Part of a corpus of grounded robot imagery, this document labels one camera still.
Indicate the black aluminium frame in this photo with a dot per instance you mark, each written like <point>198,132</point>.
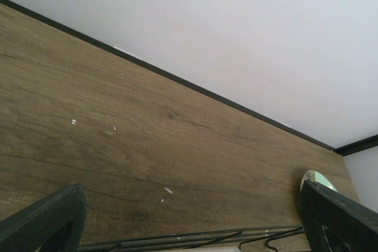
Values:
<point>349,149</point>

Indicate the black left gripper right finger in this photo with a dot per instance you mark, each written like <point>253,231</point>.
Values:
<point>333,222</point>

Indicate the light blue flower plate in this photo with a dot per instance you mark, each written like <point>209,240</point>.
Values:
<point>317,178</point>

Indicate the black rimmed striped plate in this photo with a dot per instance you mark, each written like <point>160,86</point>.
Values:
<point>221,249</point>

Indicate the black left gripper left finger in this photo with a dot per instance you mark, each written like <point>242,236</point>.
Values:
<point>53,223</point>

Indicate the black wire dish rack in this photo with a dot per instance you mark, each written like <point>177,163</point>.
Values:
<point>239,236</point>

